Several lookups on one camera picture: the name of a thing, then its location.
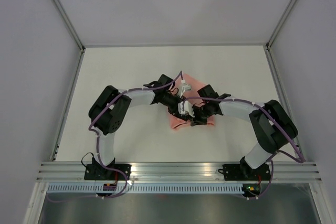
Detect pink cloth napkin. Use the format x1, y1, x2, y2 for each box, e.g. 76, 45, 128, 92
168, 73, 215, 131

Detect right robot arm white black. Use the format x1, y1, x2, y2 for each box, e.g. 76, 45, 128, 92
191, 85, 304, 180

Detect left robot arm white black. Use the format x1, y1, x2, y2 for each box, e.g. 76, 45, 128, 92
84, 72, 183, 180

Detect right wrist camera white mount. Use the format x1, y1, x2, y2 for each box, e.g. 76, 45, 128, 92
178, 101, 194, 117

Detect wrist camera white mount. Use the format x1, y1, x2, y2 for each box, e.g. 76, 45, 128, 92
178, 79, 192, 97
178, 101, 194, 117

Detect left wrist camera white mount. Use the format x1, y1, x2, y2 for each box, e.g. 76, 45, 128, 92
178, 79, 192, 97

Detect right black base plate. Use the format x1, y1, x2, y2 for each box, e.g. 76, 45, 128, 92
218, 164, 271, 182

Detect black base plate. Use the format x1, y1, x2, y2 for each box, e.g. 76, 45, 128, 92
84, 164, 131, 181
218, 164, 271, 182

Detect white slotted cable duct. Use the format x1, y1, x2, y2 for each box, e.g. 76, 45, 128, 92
47, 183, 243, 194

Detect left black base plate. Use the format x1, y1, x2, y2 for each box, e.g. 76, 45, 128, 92
84, 164, 131, 181

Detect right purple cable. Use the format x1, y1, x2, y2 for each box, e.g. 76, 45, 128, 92
181, 97, 306, 200

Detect aluminium mounting rail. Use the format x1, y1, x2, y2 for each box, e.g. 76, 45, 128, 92
35, 161, 322, 184

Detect left aluminium frame post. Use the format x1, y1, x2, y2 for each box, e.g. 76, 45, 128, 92
35, 0, 86, 51

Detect aluminium frame post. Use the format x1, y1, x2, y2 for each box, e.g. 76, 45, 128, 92
265, 0, 299, 50
35, 0, 86, 51

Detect right aluminium frame post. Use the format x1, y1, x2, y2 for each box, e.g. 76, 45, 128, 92
265, 0, 299, 50

